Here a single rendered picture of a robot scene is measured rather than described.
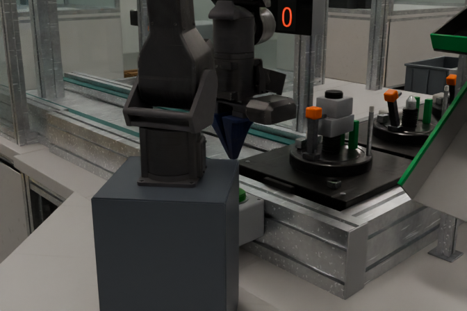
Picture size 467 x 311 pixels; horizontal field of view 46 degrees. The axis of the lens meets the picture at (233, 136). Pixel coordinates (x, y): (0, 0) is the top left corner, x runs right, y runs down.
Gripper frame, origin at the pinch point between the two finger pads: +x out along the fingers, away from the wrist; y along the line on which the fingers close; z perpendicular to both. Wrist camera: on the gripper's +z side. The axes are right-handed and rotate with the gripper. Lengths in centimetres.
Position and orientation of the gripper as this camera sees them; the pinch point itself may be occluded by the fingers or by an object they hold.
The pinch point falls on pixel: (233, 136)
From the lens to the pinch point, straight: 79.0
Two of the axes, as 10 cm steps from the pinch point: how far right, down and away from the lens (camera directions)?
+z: 7.1, -1.9, 6.7
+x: 0.0, 9.6, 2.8
